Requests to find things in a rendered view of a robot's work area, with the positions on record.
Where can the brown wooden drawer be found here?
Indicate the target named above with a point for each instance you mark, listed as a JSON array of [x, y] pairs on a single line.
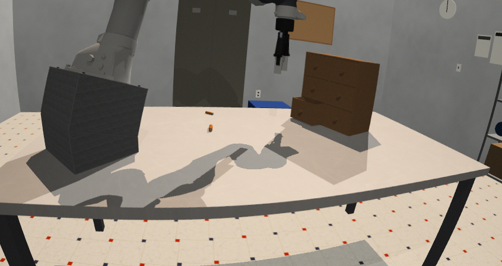
[[315, 87], [318, 65], [307, 110], [337, 118], [341, 95], [348, 71]]

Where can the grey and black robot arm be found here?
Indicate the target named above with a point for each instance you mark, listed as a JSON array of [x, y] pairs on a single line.
[[111, 57]]

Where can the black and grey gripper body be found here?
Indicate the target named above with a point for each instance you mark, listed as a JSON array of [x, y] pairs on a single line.
[[284, 25]]

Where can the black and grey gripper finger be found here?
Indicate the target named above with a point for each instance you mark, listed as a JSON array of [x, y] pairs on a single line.
[[285, 56], [279, 51]]

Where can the dark brown chest of drawers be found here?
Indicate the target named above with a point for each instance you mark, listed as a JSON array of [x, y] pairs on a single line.
[[364, 95]]

